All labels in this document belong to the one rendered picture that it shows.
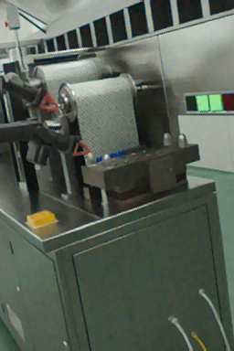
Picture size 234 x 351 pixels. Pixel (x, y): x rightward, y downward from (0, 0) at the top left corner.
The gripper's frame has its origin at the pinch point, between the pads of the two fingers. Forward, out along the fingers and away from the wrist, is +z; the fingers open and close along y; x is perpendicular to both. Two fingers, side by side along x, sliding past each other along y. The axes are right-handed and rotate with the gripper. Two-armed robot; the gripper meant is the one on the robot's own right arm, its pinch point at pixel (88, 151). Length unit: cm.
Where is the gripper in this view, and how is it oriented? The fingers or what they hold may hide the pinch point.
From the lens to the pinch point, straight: 155.1
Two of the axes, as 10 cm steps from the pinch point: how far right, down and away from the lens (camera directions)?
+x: 2.9, -9.5, 1.1
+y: 5.0, 0.6, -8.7
